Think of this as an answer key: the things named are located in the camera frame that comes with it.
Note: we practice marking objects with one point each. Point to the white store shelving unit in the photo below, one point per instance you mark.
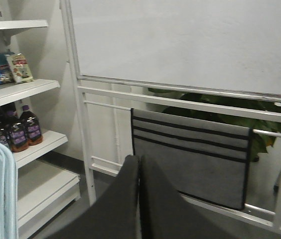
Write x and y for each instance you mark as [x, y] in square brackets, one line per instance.
[31, 191]

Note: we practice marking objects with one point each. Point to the white mobile whiteboard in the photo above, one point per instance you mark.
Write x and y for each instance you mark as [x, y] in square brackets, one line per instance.
[230, 48]

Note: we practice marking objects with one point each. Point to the green white snack bag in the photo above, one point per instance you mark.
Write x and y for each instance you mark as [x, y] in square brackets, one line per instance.
[19, 68]

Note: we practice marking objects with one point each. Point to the purple label juice bottle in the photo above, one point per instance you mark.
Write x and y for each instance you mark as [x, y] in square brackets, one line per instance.
[32, 126]
[16, 133]

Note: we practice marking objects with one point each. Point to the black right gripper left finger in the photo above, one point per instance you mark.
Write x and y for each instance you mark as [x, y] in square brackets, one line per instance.
[113, 215]

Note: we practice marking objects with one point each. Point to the grey fabric hanging organizer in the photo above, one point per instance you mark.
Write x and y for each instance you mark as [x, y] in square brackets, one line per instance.
[205, 160]

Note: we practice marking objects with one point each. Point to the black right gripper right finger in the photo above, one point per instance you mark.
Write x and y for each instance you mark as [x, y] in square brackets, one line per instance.
[164, 214]

